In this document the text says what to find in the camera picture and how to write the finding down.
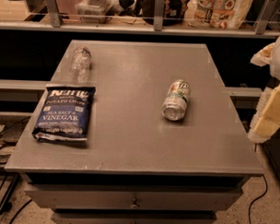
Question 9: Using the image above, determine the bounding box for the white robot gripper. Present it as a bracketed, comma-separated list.
[248, 36, 280, 143]

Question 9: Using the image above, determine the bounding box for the green 7up soda can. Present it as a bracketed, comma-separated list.
[161, 79, 191, 121]

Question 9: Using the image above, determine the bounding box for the colourful snack bag on shelf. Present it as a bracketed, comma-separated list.
[188, 0, 253, 29]

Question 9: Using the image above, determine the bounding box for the dark bag on shelf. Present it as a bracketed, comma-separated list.
[134, 0, 190, 26]

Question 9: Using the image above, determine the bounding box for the round metal drawer knob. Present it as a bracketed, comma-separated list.
[130, 199, 139, 209]

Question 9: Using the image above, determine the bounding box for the clear plastic water bottle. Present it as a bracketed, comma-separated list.
[69, 46, 91, 83]

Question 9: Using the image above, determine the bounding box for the clear plastic container on shelf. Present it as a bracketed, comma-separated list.
[75, 0, 111, 24]

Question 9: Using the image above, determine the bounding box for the blue kettle chips bag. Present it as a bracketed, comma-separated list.
[32, 85, 96, 142]

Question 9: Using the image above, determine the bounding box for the black cable right floor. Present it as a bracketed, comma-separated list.
[247, 174, 270, 224]

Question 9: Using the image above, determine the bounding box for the metal shelf rail frame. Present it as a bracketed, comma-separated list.
[0, 0, 280, 39]

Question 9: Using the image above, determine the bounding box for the black cables left floor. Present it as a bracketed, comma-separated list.
[0, 115, 37, 224]

